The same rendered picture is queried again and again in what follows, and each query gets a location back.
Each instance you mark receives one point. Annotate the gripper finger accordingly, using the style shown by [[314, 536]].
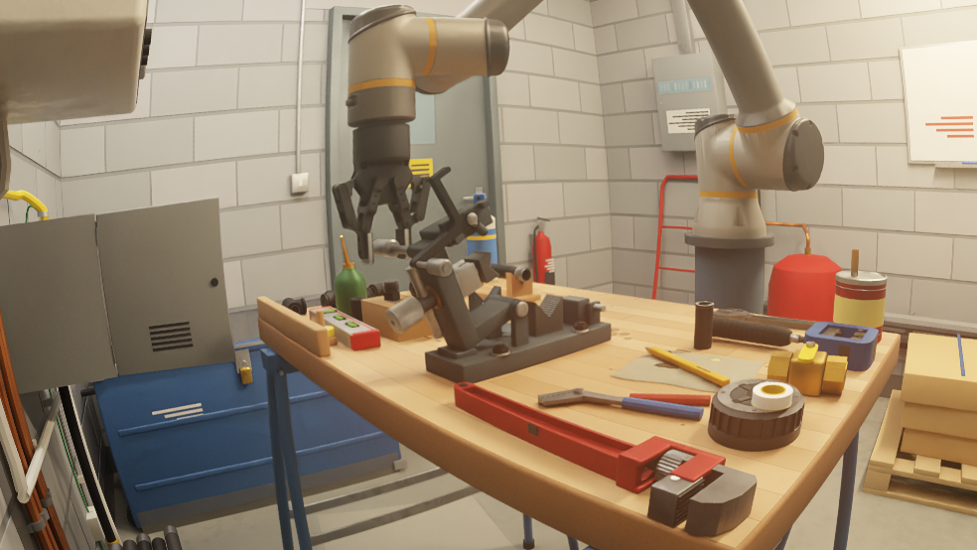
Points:
[[353, 217], [406, 217]]

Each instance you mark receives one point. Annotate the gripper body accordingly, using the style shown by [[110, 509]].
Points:
[[382, 156]]

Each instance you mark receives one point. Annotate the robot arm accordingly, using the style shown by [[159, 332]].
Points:
[[752, 145]]

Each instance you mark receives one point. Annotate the dark toothed block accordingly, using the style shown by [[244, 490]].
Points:
[[450, 233]]

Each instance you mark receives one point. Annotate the black pipe fitting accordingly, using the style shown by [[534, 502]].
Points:
[[294, 304], [328, 298]]

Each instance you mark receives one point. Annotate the grey round screw knob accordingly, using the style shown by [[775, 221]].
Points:
[[404, 313]]

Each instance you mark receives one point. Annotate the dark grey vise yoke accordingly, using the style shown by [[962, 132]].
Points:
[[458, 305]]

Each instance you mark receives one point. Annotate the dark grey vise base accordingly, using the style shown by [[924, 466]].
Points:
[[519, 347]]

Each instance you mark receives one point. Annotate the red pipe wrench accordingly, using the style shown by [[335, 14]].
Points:
[[572, 435]]

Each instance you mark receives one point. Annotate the brown pipe coupling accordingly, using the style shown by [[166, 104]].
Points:
[[703, 324]]

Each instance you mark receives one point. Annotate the dark brown pipe tool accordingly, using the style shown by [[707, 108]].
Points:
[[752, 330]]

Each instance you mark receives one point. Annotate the green oil bottle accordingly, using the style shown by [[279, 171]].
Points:
[[350, 286]]

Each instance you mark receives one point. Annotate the blue and yellow spray can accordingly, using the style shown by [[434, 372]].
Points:
[[482, 240]]

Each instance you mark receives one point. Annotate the red and green spirit level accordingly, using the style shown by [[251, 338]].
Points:
[[347, 327]]

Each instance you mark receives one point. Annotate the wooden board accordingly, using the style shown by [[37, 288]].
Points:
[[294, 327]]

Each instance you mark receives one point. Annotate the red fire extinguisher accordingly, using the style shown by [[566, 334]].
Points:
[[543, 256]]

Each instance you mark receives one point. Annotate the blue bench leg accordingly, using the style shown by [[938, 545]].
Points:
[[845, 488], [286, 443], [528, 534]]

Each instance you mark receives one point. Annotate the grey metal cabinet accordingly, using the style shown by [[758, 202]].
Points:
[[114, 298]]

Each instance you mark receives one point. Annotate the blue tool chest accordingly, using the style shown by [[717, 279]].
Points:
[[229, 443]]

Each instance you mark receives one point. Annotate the red ladder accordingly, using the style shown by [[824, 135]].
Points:
[[664, 229]]

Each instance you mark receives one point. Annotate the grey cloth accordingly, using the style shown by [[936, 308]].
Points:
[[649, 374]]

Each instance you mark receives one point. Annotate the grey electrical panel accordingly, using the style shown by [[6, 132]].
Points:
[[683, 103]]

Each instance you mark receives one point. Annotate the yellow pencil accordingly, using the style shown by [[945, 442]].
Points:
[[687, 366]]

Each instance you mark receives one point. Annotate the beige machine housing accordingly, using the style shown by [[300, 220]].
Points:
[[69, 53]]

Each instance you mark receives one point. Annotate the dark round disc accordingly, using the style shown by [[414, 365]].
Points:
[[740, 427]]

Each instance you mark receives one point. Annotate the red tank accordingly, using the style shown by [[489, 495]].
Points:
[[801, 286]]

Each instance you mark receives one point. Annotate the white tape roll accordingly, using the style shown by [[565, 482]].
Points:
[[772, 397]]

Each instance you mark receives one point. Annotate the yellow brass valve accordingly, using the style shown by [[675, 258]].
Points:
[[807, 372]]

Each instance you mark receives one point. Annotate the blue die head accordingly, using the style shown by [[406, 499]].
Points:
[[824, 347]]

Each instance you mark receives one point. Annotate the red and yellow tin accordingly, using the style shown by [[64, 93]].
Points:
[[859, 301]]

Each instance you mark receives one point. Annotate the cardboard box stack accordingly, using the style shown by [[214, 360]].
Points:
[[939, 397]]

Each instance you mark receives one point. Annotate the wooden pallet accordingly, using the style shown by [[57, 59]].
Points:
[[908, 477]]

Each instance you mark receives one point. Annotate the white light switch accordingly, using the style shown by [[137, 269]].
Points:
[[300, 182]]

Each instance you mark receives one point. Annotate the grey wall conduit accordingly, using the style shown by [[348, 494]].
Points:
[[300, 84]]

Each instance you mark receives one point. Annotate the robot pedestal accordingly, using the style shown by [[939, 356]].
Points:
[[729, 275]]

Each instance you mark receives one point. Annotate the white wall board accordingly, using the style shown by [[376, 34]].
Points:
[[939, 103]]

